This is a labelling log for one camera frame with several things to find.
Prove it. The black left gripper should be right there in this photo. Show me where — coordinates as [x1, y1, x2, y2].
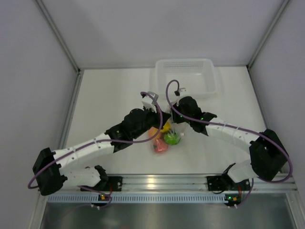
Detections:
[132, 104, 171, 139]

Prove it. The orange peach fake fruit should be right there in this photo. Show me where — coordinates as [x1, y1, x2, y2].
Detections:
[148, 127, 162, 141]

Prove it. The yellow fake pepper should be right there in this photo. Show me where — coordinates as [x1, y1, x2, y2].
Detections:
[160, 121, 172, 133]

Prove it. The clear zip top bag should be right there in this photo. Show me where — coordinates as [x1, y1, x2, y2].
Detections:
[148, 117, 186, 154]

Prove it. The green fake apple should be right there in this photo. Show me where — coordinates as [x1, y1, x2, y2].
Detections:
[163, 132, 180, 146]

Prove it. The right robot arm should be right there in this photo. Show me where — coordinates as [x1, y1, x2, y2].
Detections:
[170, 96, 289, 189]

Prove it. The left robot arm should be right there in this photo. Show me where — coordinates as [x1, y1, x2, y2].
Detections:
[32, 108, 171, 196]

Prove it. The white plastic basket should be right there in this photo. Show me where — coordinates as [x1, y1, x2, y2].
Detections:
[154, 58, 218, 99]

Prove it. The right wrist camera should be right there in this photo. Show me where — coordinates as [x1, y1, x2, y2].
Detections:
[174, 88, 190, 97]

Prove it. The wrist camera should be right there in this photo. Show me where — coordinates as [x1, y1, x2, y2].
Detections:
[174, 88, 190, 97]
[141, 91, 159, 113]

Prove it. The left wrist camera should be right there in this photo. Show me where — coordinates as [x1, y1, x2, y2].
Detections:
[141, 91, 159, 113]

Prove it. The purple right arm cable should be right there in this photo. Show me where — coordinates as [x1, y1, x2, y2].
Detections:
[165, 80, 293, 183]

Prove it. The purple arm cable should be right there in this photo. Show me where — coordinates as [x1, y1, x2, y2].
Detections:
[28, 91, 164, 189]
[165, 80, 293, 183]

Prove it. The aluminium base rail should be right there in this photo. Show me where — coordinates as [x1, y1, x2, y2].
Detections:
[108, 174, 297, 193]

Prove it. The aluminium frame rail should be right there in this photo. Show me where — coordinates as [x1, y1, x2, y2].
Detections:
[34, 0, 81, 73]

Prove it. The white slotted cable duct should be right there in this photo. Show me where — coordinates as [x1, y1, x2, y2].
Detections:
[47, 193, 238, 203]

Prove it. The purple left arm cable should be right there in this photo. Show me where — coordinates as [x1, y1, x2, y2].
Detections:
[28, 91, 164, 189]

